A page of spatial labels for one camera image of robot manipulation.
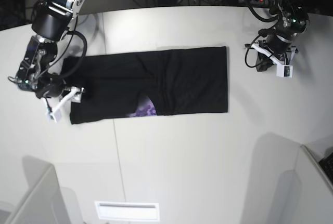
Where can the black keyboard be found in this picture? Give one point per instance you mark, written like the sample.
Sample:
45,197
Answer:
327,166

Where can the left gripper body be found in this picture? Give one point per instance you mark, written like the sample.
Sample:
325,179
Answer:
277,45

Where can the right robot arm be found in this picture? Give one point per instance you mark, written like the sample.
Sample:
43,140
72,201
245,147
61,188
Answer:
51,24

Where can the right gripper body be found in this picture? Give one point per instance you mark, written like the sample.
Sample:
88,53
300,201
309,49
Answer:
50,87

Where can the black T-shirt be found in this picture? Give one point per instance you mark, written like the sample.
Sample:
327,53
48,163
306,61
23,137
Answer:
167,82

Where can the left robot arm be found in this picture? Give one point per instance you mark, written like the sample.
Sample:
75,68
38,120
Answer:
289,17

